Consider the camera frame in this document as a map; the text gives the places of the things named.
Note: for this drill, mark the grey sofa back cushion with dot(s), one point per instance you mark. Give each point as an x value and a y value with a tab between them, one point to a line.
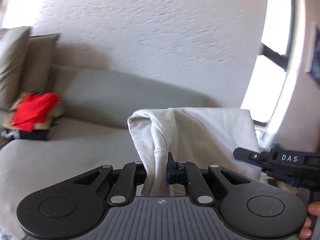
125	92

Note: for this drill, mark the light beige throw pillow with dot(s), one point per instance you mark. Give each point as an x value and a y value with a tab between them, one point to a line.
12	67

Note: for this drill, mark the red garment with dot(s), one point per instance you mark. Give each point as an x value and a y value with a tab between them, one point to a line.
32	110

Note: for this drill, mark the window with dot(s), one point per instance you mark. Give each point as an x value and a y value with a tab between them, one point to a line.
275	17

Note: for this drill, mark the person's right hand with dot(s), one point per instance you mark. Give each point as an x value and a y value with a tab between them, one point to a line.
315	208

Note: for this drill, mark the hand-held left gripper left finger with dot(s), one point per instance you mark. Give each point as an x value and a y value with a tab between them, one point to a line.
130	177

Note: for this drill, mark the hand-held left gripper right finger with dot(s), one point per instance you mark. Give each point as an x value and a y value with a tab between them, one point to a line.
170	175

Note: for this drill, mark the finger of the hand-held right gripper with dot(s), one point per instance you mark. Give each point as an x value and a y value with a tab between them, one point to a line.
246	155

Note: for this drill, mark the white t-shirt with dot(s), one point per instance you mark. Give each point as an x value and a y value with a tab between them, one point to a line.
200	135

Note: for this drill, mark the beige patterned garment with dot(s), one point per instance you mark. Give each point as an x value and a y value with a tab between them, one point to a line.
57	111

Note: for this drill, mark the grey sofa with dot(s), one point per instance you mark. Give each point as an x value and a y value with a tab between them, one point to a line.
62	155

